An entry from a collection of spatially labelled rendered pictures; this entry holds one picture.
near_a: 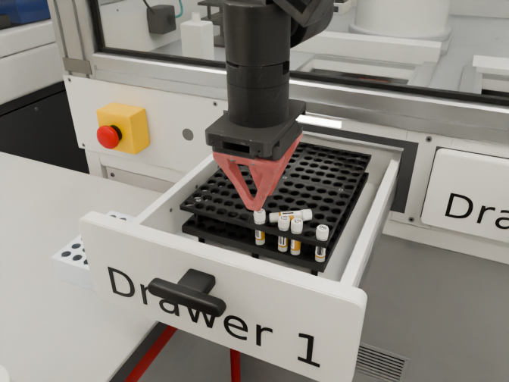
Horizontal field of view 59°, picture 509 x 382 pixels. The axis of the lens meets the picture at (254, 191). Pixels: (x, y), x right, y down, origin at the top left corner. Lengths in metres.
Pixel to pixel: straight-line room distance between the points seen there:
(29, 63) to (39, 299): 0.76
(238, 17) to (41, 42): 0.97
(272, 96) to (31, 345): 0.40
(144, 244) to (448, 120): 0.40
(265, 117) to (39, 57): 0.97
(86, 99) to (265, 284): 0.58
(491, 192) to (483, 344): 0.30
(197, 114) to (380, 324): 0.48
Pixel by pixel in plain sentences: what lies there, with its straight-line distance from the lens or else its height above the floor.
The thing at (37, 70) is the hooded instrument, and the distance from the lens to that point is 1.31.
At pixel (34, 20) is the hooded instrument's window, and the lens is 1.33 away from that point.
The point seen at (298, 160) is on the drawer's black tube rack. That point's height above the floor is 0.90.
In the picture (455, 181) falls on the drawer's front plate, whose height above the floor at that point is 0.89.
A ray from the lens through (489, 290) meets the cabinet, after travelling 0.78.
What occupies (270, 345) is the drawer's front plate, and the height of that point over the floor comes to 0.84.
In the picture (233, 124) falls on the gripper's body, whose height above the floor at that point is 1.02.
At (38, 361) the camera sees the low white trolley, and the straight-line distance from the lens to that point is 0.59.
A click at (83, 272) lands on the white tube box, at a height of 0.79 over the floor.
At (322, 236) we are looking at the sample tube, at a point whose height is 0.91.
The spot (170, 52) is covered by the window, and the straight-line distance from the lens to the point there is 0.76.
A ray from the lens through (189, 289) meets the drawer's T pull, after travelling 0.40.
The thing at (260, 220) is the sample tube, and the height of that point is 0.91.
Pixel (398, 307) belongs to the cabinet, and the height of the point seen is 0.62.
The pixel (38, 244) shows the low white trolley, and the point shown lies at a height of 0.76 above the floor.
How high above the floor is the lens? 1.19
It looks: 31 degrees down
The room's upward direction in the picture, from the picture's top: straight up
